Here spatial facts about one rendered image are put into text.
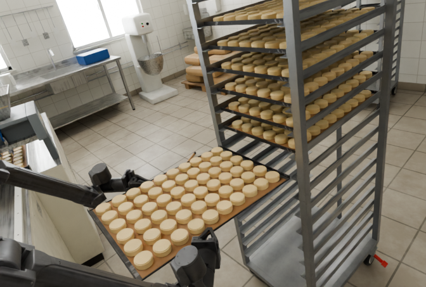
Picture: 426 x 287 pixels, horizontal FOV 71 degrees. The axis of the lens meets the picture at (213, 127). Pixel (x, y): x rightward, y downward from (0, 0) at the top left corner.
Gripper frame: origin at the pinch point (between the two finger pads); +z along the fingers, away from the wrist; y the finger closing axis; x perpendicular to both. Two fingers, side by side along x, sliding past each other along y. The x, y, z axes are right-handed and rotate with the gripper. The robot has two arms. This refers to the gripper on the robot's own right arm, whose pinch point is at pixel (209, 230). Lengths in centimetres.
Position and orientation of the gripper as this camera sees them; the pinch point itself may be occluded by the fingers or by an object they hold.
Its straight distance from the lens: 92.6
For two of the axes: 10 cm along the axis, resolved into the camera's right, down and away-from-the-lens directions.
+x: -9.8, 0.9, 1.5
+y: -1.5, -9.0, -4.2
